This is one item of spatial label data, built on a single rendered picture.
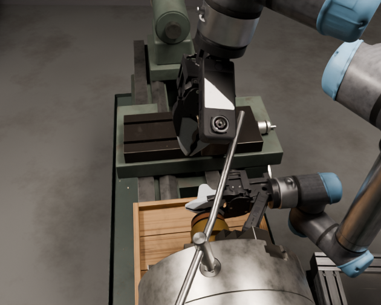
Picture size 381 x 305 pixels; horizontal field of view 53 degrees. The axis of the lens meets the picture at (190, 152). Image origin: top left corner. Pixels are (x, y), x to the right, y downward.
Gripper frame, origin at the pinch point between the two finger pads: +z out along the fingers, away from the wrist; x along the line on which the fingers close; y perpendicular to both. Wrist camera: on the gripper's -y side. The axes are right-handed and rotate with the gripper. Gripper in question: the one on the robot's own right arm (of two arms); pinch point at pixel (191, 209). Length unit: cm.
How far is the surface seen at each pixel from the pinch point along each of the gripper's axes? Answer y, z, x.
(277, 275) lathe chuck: -24.9, -10.6, 14.4
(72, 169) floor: 118, 61, -107
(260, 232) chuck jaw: -15.3, -10.6, 12.1
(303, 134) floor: 131, -95, -108
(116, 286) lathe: 10, 24, -53
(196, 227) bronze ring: -7.1, -0.3, 3.1
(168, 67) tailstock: 83, -1, -15
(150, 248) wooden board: 2.5, 10.6, -19.0
